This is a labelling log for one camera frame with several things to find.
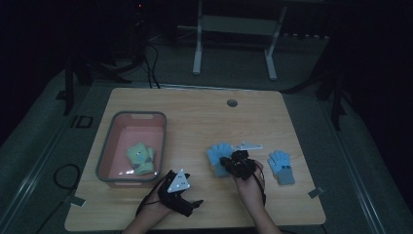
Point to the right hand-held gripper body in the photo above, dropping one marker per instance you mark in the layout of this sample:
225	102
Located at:
242	164

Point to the dark stand with red light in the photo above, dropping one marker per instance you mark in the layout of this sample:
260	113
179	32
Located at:
139	32

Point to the person's left hand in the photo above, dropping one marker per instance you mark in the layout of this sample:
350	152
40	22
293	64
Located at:
157	208

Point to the person's right hand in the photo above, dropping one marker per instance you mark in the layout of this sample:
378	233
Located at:
250	188

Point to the blue glove with dark dots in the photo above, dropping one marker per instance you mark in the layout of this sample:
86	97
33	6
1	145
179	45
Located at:
279	162

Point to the black metal stand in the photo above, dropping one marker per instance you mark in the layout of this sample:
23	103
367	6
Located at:
337	107
68	87

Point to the grey tape piece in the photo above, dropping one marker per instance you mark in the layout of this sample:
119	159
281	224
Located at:
75	201
316	192

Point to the white metal desk frame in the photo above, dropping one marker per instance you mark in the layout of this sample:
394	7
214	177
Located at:
233	24

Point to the plain blue knit glove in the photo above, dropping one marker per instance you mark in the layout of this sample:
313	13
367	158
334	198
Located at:
217	155

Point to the green mitten with face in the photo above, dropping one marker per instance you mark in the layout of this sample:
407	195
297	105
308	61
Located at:
139	157

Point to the pink basin with grey rim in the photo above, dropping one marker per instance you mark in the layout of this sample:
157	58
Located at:
136	133

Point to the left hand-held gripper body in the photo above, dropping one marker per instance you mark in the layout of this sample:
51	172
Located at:
178	183

